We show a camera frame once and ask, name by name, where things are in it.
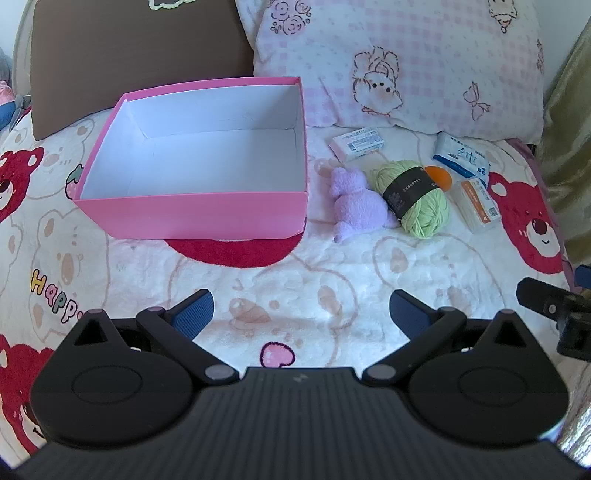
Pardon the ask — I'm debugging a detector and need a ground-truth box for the grey rabbit plush toy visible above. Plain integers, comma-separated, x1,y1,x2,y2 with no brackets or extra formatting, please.
0,48,31,132

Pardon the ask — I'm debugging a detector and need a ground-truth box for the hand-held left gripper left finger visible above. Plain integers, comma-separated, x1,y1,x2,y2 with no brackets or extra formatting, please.
59,289,240,387

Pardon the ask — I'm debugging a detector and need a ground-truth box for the gold curtain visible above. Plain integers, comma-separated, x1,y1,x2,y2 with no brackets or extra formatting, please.
536,28,591,273

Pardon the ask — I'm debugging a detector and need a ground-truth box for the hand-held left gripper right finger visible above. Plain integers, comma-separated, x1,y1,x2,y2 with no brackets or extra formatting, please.
361,289,539,387

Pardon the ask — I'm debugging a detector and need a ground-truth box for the blue white tissue packet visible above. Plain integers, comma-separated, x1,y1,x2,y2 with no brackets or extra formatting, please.
433,133,491,188

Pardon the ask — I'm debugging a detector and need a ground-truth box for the pink cardboard box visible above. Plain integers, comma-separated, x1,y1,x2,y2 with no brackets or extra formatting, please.
73,76,309,241

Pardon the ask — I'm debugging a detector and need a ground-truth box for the white orange-label floss box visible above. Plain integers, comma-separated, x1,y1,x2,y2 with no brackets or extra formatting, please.
450,178,502,234

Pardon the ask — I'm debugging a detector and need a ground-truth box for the purple plush toy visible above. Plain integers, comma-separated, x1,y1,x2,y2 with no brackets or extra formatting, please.
328,167,399,243

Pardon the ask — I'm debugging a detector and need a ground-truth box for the beige headboard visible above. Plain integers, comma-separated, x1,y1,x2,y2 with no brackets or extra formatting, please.
11,0,40,97

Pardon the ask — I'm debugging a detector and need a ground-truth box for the pink checked pillow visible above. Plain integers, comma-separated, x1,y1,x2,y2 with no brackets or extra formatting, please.
235,0,546,144

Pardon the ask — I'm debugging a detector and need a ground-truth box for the small white printed packet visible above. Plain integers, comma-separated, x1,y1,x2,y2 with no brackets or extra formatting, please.
329,128,387,162

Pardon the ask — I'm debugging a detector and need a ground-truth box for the brown pillow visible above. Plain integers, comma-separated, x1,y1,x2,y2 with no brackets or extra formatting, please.
30,0,254,141

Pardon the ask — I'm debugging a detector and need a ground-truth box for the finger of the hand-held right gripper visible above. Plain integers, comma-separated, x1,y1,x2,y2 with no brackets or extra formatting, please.
516,276,591,361

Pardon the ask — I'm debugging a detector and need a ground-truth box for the orange makeup sponge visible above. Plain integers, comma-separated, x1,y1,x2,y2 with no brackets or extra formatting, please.
425,165,453,192

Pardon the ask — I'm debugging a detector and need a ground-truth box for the green yarn ball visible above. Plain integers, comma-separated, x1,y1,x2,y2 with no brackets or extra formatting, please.
369,160,451,238

